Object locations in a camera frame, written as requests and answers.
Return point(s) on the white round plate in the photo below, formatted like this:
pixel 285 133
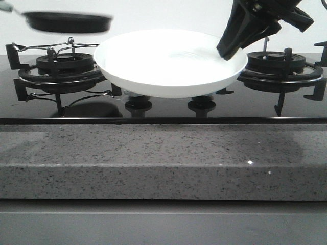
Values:
pixel 167 63

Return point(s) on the black burner grate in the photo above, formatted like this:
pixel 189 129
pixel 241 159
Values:
pixel 283 83
pixel 29 76

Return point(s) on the silver right stove knob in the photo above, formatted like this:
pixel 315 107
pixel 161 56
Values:
pixel 204 97

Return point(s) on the black frying pan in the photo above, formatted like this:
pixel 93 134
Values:
pixel 63 22

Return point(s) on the black glass cooktop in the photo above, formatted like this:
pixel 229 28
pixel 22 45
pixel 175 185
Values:
pixel 237 104

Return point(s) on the grey cabinet front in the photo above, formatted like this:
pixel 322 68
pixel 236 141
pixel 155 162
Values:
pixel 162 222

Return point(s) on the black left gas burner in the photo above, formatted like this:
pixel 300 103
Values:
pixel 66 63

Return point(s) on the silver stove knob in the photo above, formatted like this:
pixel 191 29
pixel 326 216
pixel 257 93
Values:
pixel 131 94
pixel 204 97

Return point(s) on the silver left stove knob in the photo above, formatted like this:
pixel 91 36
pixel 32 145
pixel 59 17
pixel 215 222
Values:
pixel 131 94

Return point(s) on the black gas burner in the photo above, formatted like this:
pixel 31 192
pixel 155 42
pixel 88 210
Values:
pixel 66 63
pixel 273 62

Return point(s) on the black left burner grate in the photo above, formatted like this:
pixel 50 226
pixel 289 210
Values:
pixel 29 76

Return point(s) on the black right burner grate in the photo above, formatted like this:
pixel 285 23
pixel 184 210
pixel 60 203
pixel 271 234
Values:
pixel 283 83

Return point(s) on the black right gas burner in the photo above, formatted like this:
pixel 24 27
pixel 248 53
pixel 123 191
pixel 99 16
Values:
pixel 273 62

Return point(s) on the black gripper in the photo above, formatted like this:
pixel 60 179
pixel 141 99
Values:
pixel 251 21

